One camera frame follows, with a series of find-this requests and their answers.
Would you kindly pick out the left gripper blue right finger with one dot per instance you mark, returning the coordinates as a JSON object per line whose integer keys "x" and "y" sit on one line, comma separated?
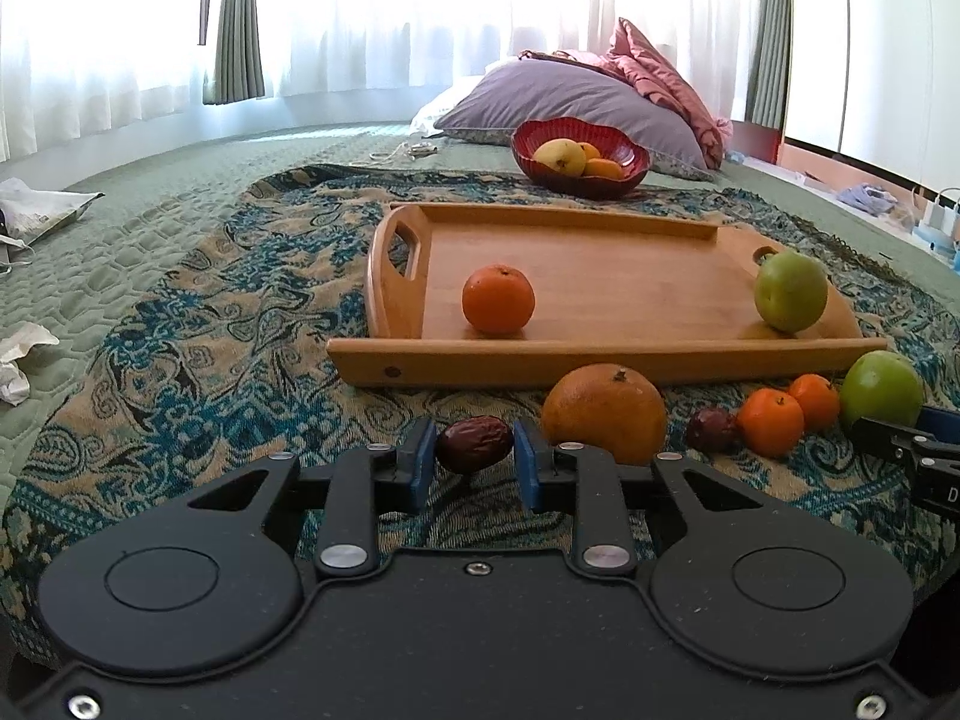
{"x": 598, "y": 494}

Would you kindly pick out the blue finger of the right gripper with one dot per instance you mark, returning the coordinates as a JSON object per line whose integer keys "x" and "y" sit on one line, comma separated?
{"x": 939, "y": 422}

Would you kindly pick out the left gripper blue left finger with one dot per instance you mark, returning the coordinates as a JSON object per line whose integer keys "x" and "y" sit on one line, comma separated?
{"x": 357, "y": 488}

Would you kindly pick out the green apple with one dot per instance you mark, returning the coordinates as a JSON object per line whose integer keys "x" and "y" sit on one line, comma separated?
{"x": 791, "y": 291}
{"x": 882, "y": 385}

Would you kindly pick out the small tangerine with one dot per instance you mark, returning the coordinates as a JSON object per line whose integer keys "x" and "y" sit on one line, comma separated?
{"x": 771, "y": 422}
{"x": 818, "y": 400}

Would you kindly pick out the large dull brown orange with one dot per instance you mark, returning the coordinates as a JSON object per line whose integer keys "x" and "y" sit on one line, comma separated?
{"x": 609, "y": 406}

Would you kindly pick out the red date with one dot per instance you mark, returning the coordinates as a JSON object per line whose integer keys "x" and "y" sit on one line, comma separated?
{"x": 713, "y": 430}
{"x": 473, "y": 444}

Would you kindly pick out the bright orange mandarin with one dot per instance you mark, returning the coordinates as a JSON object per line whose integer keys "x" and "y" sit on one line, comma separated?
{"x": 497, "y": 300}

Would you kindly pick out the blue cloth on floor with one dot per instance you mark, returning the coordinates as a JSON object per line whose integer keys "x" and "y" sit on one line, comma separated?
{"x": 868, "y": 198}

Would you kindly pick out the green curtain right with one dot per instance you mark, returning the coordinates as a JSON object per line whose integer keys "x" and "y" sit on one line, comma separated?
{"x": 767, "y": 88}

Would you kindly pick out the green curtain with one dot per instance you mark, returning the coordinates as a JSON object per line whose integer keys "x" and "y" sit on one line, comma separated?
{"x": 767, "y": 88}
{"x": 235, "y": 73}

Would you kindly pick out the front orange in bowl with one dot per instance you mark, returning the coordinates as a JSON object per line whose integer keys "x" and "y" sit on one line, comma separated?
{"x": 604, "y": 169}

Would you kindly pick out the orange in bowl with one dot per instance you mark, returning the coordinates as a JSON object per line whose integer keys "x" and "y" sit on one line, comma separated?
{"x": 604, "y": 169}
{"x": 591, "y": 152}

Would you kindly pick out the crumpled white paper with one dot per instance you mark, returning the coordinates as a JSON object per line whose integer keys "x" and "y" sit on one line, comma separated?
{"x": 14, "y": 384}

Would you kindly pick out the yellow mango in bowl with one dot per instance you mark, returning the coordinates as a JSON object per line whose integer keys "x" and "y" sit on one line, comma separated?
{"x": 561, "y": 155}

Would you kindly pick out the back orange in bowl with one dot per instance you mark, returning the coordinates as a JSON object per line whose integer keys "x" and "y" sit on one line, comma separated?
{"x": 591, "y": 152}

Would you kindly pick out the red fruit bowl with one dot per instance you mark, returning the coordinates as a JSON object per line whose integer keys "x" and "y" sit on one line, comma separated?
{"x": 613, "y": 145}

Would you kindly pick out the green quilted bedspread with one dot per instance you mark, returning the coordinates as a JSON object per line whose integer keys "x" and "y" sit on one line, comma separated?
{"x": 148, "y": 215}

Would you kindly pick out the white plastic bag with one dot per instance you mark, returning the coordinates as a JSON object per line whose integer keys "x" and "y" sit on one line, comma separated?
{"x": 29, "y": 214}

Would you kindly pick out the purple pillow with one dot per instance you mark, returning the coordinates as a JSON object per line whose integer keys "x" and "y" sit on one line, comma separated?
{"x": 540, "y": 90}

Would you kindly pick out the green curtain left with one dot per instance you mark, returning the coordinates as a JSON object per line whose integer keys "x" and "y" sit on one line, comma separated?
{"x": 235, "y": 73}

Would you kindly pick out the pink blanket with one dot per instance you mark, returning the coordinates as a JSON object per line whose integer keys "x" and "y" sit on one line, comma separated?
{"x": 631, "y": 58}

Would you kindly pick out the white sheer curtain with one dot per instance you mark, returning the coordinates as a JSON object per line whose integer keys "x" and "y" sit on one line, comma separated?
{"x": 76, "y": 68}

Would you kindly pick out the red wooden bed frame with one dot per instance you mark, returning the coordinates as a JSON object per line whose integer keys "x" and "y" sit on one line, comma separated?
{"x": 756, "y": 141}

